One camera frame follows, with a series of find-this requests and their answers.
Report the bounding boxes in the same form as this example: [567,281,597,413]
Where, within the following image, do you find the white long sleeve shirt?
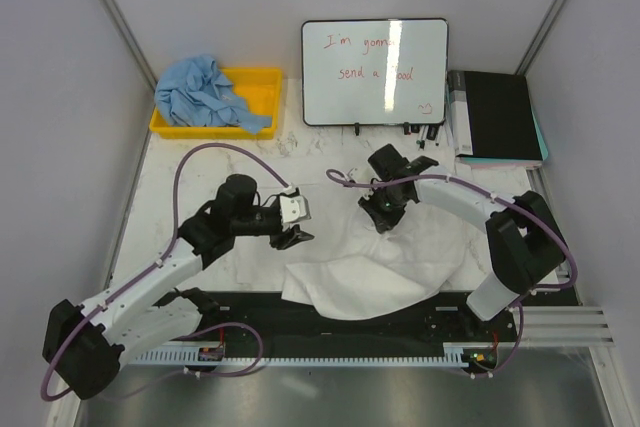
[281,204,491,321]

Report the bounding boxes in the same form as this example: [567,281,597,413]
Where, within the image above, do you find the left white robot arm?
[41,174,312,401]

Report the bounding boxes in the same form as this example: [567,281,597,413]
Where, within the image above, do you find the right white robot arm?
[359,144,568,341]

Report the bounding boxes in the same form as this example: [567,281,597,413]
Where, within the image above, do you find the blue long sleeve shirt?
[154,54,272,134]

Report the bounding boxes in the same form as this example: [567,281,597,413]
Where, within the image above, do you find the black whiteboard marker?
[417,125,429,150]

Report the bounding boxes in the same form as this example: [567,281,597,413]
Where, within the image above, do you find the yellow plastic bin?
[149,67,283,140]

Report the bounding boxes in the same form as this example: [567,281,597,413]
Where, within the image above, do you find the whiteboard with red writing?
[301,18,449,127]

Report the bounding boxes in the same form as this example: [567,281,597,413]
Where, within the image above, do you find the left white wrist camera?
[278,185,311,225]

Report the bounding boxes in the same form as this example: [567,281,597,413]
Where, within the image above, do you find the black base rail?
[157,288,517,344]

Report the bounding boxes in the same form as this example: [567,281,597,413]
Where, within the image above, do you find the white slotted cable duct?
[130,342,497,368]

